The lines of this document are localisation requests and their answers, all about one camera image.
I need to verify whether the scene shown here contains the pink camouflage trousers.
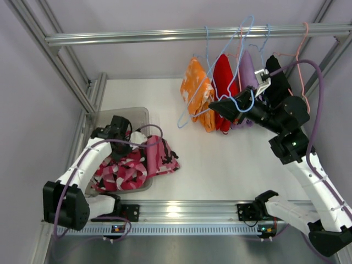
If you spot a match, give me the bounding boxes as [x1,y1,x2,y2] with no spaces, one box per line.
[91,135,180,193]

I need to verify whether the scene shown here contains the light blue wire hanger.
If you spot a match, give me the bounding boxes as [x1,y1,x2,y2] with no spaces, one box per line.
[177,15,256,129]

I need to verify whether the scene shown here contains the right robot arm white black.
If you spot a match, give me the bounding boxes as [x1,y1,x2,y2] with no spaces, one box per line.
[209,86,351,257]

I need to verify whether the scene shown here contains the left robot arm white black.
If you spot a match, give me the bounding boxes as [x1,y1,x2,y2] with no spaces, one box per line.
[43,115,132,230]

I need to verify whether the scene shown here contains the lilac trousers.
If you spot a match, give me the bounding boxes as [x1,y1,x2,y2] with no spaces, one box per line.
[231,50,259,130]

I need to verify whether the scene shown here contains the red trousers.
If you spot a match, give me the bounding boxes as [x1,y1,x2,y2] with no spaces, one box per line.
[213,54,234,135]

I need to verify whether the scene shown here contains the orange white trousers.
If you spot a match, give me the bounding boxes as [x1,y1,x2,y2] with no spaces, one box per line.
[180,57,216,133]

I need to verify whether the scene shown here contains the pink hanger under red trousers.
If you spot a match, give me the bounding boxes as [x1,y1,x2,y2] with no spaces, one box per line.
[225,26,244,92]

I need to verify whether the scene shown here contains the blue hanger under lilac trousers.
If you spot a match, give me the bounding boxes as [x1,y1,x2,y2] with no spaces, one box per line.
[249,24,271,69]

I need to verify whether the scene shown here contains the pink hanger under black trousers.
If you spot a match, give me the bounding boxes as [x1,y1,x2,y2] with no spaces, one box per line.
[272,21,311,111]

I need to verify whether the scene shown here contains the clear plastic bin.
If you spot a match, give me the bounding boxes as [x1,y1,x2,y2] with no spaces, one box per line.
[79,107,153,196]

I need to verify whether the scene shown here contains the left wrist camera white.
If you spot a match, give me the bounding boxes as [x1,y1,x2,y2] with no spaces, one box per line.
[129,131,147,150]

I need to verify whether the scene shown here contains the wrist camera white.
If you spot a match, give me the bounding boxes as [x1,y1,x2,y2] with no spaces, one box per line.
[129,131,147,150]
[254,69,271,98]

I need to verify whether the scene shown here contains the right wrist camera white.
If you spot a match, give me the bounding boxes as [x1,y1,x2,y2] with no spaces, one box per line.
[254,69,271,98]

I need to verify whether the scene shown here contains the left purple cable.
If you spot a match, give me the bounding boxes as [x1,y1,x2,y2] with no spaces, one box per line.
[52,124,163,243]

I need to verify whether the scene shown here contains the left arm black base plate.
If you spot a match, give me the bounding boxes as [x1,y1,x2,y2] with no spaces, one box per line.
[91,204,140,222]

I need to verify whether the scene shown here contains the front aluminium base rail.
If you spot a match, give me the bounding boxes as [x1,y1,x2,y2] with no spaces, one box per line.
[41,200,320,223]

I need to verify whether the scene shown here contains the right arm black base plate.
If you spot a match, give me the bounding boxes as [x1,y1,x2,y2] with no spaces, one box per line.
[236,202,274,222]

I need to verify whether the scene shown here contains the right aluminium frame post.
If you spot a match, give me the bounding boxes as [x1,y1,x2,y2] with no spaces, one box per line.
[284,0,352,111]

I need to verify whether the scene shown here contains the aluminium frame post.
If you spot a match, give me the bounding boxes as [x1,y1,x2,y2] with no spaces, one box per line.
[284,0,352,111]
[5,1,107,114]

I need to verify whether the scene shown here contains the grey slotted cable duct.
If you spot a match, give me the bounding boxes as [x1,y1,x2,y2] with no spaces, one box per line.
[63,224,265,237]

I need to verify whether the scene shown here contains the aluminium hanging rail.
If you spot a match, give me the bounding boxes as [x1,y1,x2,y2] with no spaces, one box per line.
[45,23,351,47]

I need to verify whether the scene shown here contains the left aluminium frame post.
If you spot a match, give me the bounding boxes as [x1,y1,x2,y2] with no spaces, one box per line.
[5,1,107,114]

